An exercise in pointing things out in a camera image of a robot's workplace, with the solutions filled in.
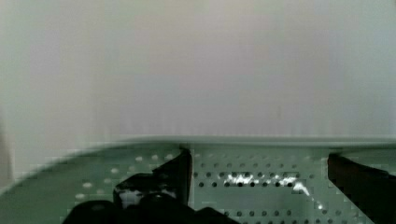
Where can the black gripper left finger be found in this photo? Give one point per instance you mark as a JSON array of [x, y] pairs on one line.
[[159, 197]]

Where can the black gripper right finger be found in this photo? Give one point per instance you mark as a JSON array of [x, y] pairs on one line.
[[372, 190]]

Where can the green plastic strainer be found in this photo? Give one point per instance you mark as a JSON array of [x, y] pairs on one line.
[[253, 181]]

